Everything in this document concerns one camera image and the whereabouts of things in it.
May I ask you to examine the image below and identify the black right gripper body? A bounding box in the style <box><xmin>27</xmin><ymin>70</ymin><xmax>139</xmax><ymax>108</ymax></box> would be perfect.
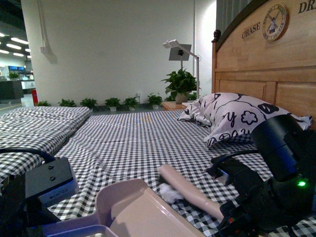
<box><xmin>206</xmin><ymin>154</ymin><xmax>291</xmax><ymax>237</ymax></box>

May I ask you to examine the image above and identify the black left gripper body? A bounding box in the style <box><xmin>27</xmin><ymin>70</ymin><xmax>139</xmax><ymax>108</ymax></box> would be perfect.
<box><xmin>0</xmin><ymin>174</ymin><xmax>61</xmax><ymax>237</ymax></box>

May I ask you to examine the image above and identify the beige plastic dustpan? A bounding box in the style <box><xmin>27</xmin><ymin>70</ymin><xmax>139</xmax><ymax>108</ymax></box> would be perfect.
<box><xmin>42</xmin><ymin>179</ymin><xmax>203</xmax><ymax>237</ymax></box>

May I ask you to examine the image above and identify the crumpled white paper trash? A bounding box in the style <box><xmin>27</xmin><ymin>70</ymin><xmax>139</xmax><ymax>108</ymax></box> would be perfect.
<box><xmin>160</xmin><ymin>183</ymin><xmax>184</xmax><ymax>204</ymax></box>

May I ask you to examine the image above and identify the folded checkered blanket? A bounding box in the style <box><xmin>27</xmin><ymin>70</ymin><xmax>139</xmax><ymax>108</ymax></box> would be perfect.
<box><xmin>0</xmin><ymin>106</ymin><xmax>91</xmax><ymax>158</ymax></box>

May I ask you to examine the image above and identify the black white patterned pillow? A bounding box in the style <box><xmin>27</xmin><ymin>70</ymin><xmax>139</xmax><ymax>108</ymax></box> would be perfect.
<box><xmin>178</xmin><ymin>92</ymin><xmax>312</xmax><ymax>148</ymax></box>

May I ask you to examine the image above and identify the small potted plant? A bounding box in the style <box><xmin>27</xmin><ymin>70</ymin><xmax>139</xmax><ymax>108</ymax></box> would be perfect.
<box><xmin>147</xmin><ymin>93</ymin><xmax>162</xmax><ymax>109</ymax></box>
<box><xmin>105</xmin><ymin>97</ymin><xmax>120</xmax><ymax>112</ymax></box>
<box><xmin>80</xmin><ymin>98</ymin><xmax>97</xmax><ymax>112</ymax></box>
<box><xmin>58</xmin><ymin>99</ymin><xmax>77</xmax><ymax>107</ymax></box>
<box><xmin>123</xmin><ymin>97</ymin><xmax>139</xmax><ymax>111</ymax></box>

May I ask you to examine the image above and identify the black white checkered bedsheet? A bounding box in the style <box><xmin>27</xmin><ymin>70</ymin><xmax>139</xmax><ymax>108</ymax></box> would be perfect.
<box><xmin>0</xmin><ymin>108</ymin><xmax>316</xmax><ymax>237</ymax></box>

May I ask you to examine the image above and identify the far wooden nightstand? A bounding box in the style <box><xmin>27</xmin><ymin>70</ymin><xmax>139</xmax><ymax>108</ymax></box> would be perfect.
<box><xmin>161</xmin><ymin>101</ymin><xmax>187</xmax><ymax>111</ymax></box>

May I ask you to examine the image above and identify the large potted green plant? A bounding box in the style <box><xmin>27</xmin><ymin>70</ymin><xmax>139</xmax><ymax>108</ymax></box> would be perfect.
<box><xmin>161</xmin><ymin>69</ymin><xmax>197</xmax><ymax>104</ymax></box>

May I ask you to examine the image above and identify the wooden bed headboard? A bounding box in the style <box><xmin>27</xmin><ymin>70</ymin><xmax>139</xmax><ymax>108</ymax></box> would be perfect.
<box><xmin>212</xmin><ymin>0</ymin><xmax>316</xmax><ymax>117</ymax></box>

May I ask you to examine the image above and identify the grey tablet on stand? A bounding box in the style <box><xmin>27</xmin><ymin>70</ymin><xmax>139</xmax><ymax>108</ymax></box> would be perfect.
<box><xmin>169</xmin><ymin>47</ymin><xmax>190</xmax><ymax>61</ymax></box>

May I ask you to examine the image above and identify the round windmill emblem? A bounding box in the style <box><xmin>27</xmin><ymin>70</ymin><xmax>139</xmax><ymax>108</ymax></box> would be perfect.
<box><xmin>262</xmin><ymin>4</ymin><xmax>289</xmax><ymax>42</ymax></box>

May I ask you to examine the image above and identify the white desk lamp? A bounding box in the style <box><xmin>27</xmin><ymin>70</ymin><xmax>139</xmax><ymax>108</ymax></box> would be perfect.
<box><xmin>163</xmin><ymin>39</ymin><xmax>200</xmax><ymax>98</ymax></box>

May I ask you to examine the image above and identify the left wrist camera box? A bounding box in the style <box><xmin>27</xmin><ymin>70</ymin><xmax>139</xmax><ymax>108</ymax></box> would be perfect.
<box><xmin>25</xmin><ymin>158</ymin><xmax>79</xmax><ymax>207</ymax></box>

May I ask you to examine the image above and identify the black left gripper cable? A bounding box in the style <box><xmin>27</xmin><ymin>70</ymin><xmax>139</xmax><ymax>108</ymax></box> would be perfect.
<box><xmin>0</xmin><ymin>147</ymin><xmax>56</xmax><ymax>164</ymax></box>

